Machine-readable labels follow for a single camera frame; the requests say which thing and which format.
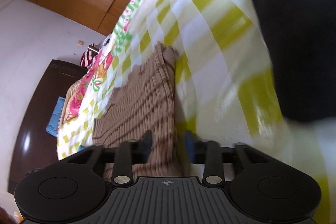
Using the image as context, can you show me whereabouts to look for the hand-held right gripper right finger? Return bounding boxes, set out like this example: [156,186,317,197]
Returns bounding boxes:
[184,130,266,186]

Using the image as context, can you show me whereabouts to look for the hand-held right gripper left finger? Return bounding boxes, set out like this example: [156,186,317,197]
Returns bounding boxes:
[68,131,153,187]

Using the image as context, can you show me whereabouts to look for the brown striped knit sweater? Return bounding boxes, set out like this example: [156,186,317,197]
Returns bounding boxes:
[92,42,185,181]

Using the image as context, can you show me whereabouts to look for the beige floral pillow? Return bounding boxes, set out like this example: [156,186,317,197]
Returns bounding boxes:
[65,80,82,122]

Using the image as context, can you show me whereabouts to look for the blue pillow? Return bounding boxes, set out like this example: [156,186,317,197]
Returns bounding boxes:
[46,97,66,137]

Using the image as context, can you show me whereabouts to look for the red white striped cloth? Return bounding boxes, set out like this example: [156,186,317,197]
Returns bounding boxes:
[80,49,99,68]

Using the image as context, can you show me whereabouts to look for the green checked printed quilt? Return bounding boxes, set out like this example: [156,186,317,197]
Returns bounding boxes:
[56,0,336,189]

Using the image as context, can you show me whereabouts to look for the dark wooden headboard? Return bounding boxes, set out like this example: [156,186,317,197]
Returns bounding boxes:
[8,59,87,194]

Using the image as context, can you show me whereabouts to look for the dark cloth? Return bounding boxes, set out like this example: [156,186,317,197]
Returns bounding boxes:
[234,0,336,123]

